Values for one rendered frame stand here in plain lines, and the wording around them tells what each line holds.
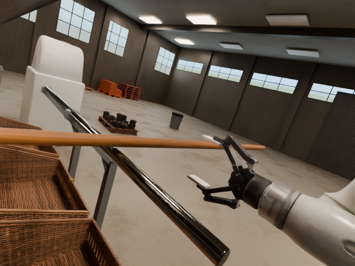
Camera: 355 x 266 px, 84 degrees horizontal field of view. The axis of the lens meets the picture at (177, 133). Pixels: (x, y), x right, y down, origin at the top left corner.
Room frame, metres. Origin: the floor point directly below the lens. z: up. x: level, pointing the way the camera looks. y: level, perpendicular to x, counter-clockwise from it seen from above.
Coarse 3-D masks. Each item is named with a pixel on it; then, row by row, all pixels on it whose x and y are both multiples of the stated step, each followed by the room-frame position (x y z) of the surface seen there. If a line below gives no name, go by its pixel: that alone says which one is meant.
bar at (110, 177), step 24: (48, 96) 1.07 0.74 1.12; (72, 120) 0.73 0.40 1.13; (72, 168) 1.21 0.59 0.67; (120, 168) 0.43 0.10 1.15; (144, 192) 0.36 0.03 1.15; (96, 216) 0.87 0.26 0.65; (168, 216) 0.30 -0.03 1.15; (192, 216) 0.29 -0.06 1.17; (192, 240) 0.26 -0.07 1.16; (216, 240) 0.25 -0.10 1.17; (216, 264) 0.23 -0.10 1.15
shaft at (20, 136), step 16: (0, 128) 0.32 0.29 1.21; (16, 128) 0.34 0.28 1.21; (0, 144) 0.32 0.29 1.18; (16, 144) 0.33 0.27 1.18; (32, 144) 0.35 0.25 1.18; (48, 144) 0.36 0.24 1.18; (64, 144) 0.39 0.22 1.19; (80, 144) 0.41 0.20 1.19; (96, 144) 0.43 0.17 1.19; (112, 144) 0.46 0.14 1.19; (128, 144) 0.50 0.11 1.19; (144, 144) 0.53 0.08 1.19; (160, 144) 0.58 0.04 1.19; (176, 144) 0.63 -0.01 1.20; (192, 144) 0.69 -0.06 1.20; (208, 144) 0.77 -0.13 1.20
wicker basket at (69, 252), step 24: (0, 240) 0.53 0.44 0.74; (24, 240) 0.58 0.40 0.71; (48, 240) 0.64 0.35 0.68; (72, 240) 0.70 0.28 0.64; (96, 240) 0.70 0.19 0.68; (0, 264) 0.53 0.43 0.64; (24, 264) 0.58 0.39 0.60; (48, 264) 0.62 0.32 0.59; (72, 264) 0.65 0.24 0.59; (96, 264) 0.67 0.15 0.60; (120, 264) 0.58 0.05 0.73
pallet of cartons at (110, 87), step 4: (100, 80) 11.48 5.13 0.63; (104, 80) 11.26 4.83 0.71; (100, 84) 11.41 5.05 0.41; (104, 84) 11.21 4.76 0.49; (108, 84) 11.00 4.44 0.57; (112, 84) 10.88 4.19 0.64; (116, 84) 11.09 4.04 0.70; (100, 88) 11.37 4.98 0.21; (104, 88) 11.18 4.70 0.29; (108, 88) 10.97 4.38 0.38; (112, 88) 10.92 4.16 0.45; (116, 88) 11.13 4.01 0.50; (104, 92) 11.16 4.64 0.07; (108, 92) 10.91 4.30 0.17; (112, 92) 10.97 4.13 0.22; (116, 92) 11.21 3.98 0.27; (120, 92) 11.44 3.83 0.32; (116, 96) 11.61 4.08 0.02; (120, 96) 11.44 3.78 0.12
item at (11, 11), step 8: (0, 0) 0.22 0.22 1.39; (8, 0) 0.21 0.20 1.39; (16, 0) 0.20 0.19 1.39; (24, 0) 0.20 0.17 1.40; (32, 0) 0.19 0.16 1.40; (40, 0) 0.18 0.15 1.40; (48, 0) 0.18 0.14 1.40; (56, 0) 0.17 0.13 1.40; (0, 8) 0.29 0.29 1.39; (8, 8) 0.28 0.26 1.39; (16, 8) 0.26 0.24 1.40; (24, 8) 0.25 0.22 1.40; (32, 8) 0.24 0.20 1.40; (0, 16) 0.43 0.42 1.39; (8, 16) 0.40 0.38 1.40; (16, 16) 0.37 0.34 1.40; (0, 24) 0.82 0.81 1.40
